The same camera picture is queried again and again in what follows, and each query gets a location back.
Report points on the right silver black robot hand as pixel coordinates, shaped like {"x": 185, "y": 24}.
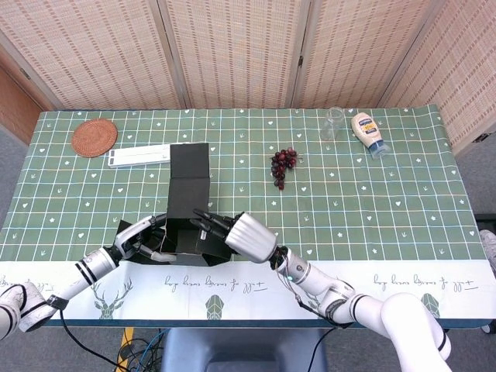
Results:
{"x": 250, "y": 238}

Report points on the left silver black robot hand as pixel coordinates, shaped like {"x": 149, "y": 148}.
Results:
{"x": 129, "y": 236}

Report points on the black cardboard box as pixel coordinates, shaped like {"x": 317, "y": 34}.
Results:
{"x": 190, "y": 182}

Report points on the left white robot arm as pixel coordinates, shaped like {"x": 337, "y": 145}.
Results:
{"x": 93, "y": 267}

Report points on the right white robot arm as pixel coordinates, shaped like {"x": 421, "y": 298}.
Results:
{"x": 407, "y": 317}

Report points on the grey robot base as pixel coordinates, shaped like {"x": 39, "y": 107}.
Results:
{"x": 240, "y": 348}

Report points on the green checked deer tablecloth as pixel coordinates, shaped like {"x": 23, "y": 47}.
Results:
{"x": 97, "y": 201}

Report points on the white folded stand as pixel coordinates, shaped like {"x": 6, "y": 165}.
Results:
{"x": 139, "y": 156}

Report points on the dark red grape bunch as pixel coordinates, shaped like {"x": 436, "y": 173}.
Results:
{"x": 281, "y": 162}

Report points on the round brown woven coaster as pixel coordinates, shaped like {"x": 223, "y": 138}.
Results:
{"x": 94, "y": 138}

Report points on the clear glass cup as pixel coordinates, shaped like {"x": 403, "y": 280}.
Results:
{"x": 331, "y": 126}

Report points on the white mayonnaise squeeze bottle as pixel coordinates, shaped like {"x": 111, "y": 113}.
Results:
{"x": 366, "y": 129}

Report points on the brown wooden door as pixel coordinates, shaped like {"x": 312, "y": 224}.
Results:
{"x": 15, "y": 108}

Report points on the bamboo folding screen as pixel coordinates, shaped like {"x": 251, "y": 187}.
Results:
{"x": 240, "y": 50}

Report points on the white shoe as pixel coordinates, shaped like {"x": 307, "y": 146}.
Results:
{"x": 489, "y": 248}

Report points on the metal screen hinge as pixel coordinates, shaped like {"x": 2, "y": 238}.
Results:
{"x": 482, "y": 137}

